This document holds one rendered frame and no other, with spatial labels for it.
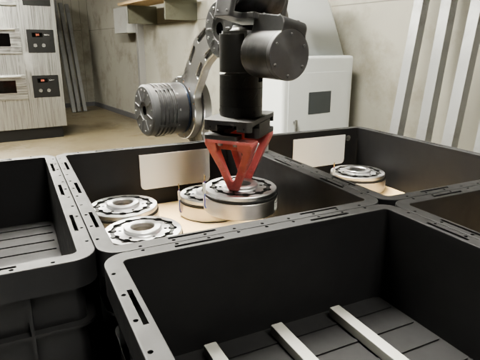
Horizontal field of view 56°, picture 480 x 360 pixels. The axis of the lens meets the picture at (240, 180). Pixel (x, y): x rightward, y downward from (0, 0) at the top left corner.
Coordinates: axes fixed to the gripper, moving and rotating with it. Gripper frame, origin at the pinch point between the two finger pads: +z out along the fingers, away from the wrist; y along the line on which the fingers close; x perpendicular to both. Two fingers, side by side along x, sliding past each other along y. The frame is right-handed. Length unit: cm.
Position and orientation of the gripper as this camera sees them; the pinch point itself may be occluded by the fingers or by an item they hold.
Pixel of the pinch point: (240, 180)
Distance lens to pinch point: 63.7
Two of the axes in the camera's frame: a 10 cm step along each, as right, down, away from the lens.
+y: 3.5, -2.7, 9.0
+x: -9.4, -1.1, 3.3
